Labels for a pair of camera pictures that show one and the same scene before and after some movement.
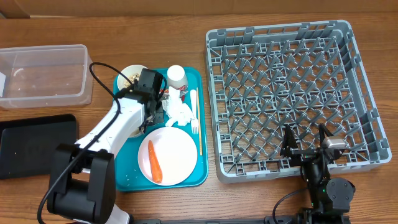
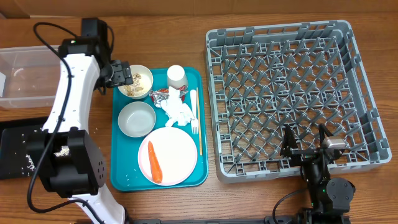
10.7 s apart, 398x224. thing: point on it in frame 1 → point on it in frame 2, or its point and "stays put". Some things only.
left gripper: x=158 y=115 → x=122 y=73
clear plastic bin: x=46 y=76 stays put
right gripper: x=289 y=144 stays put
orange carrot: x=155 y=165 stays put
